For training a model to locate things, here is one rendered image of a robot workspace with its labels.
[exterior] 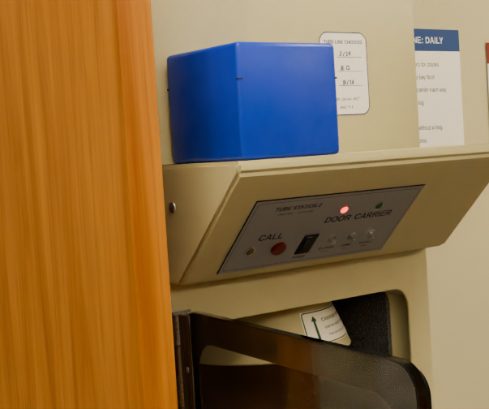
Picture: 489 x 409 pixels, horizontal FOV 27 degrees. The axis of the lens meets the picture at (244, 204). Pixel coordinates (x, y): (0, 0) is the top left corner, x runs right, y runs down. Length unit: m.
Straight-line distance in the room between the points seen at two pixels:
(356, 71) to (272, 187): 0.24
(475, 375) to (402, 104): 0.86
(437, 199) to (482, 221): 0.84
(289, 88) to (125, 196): 0.16
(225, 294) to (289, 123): 0.18
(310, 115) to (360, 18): 0.22
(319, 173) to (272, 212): 0.05
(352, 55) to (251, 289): 0.25
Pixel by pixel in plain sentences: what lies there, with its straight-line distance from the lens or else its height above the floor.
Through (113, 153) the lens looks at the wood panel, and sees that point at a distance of 0.75.
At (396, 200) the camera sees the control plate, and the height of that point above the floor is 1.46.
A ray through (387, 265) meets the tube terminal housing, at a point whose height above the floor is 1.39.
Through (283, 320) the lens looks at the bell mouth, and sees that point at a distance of 0.98.
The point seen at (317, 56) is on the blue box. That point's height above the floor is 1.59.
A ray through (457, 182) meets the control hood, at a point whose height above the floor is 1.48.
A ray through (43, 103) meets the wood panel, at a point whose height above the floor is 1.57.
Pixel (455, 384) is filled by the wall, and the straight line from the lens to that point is 1.78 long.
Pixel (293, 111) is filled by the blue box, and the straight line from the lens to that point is 0.80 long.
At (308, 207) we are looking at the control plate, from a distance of 0.84.
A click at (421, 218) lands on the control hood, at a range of 0.97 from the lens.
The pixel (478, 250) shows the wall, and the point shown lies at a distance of 1.79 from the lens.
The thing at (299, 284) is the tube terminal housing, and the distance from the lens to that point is 0.95.
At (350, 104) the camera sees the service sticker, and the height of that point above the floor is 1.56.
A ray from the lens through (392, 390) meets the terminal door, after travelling 0.61.
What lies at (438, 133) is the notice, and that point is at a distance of 1.72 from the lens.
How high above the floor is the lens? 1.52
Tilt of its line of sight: 3 degrees down
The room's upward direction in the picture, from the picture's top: 4 degrees counter-clockwise
